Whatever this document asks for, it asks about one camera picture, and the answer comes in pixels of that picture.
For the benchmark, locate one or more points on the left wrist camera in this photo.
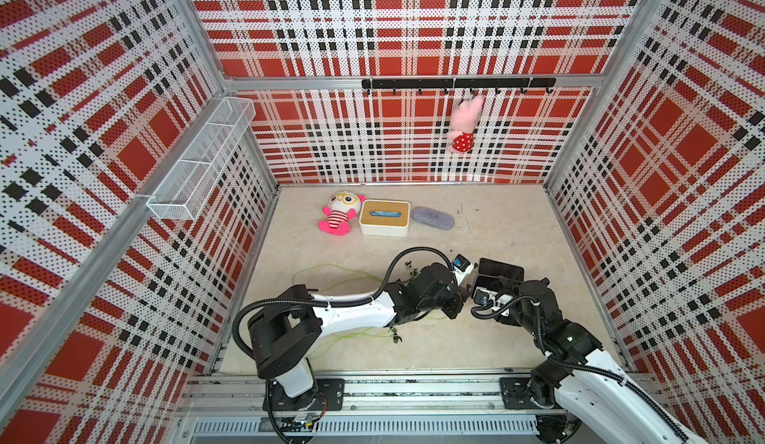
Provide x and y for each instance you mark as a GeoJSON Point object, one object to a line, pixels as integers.
{"type": "Point", "coordinates": [460, 269]}

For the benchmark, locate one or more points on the pink striped plush doll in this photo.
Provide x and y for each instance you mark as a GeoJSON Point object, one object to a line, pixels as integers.
{"type": "Point", "coordinates": [341, 210]}

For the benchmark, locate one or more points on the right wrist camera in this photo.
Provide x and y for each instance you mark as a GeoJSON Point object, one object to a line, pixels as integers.
{"type": "Point", "coordinates": [484, 298]}

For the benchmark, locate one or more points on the white tissue box wooden lid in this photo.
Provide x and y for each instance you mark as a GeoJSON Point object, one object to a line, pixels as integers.
{"type": "Point", "coordinates": [385, 218]}

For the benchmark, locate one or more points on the pink pig plush toy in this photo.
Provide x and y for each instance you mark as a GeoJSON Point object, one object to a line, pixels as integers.
{"type": "Point", "coordinates": [463, 123]}

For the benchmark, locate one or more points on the grey fabric case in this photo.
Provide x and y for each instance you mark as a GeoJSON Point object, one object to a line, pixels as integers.
{"type": "Point", "coordinates": [433, 218]}

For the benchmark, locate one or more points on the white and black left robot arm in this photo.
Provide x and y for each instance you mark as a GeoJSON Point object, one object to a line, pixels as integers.
{"type": "Point", "coordinates": [278, 333]}

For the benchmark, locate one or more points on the black hook rail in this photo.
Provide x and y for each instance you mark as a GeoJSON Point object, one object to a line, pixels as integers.
{"type": "Point", "coordinates": [520, 83]}

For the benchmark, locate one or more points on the black smartphone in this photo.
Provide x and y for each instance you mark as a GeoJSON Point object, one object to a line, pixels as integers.
{"type": "Point", "coordinates": [495, 269]}
{"type": "Point", "coordinates": [492, 284]}

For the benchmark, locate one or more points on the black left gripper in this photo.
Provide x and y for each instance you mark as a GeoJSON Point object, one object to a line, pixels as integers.
{"type": "Point", "coordinates": [457, 300]}

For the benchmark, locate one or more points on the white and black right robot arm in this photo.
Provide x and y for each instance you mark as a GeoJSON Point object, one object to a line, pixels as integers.
{"type": "Point", "coordinates": [577, 373]}

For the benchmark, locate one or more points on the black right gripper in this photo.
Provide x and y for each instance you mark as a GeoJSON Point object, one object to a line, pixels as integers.
{"type": "Point", "coordinates": [507, 320]}

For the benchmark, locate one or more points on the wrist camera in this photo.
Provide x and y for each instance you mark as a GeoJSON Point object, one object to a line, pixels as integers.
{"type": "Point", "coordinates": [460, 269]}
{"type": "Point", "coordinates": [484, 298]}

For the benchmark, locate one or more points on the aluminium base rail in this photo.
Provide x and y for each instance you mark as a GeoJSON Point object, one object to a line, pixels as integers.
{"type": "Point", "coordinates": [372, 405]}

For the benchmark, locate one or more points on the white wire mesh basket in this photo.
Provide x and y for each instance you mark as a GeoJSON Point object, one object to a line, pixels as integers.
{"type": "Point", "coordinates": [187, 187]}

